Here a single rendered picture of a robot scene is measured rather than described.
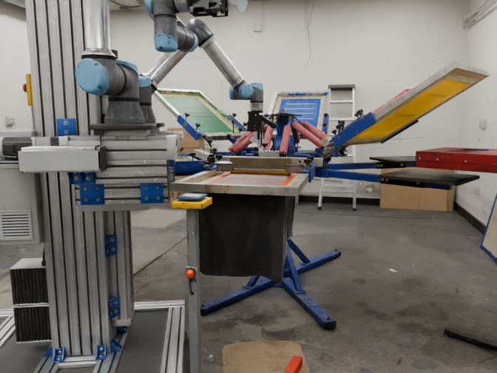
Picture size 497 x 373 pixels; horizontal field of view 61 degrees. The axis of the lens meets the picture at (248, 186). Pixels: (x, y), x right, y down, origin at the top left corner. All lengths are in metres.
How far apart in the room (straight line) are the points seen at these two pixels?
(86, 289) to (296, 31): 5.35
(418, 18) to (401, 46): 0.40
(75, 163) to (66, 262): 0.57
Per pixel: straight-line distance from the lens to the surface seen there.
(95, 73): 1.57
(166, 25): 1.49
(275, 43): 6.70
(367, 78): 6.55
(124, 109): 1.68
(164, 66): 2.35
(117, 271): 2.07
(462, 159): 2.43
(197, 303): 1.87
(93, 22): 1.63
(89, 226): 1.96
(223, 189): 1.89
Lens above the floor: 1.28
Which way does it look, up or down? 9 degrees down
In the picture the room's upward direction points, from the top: straight up
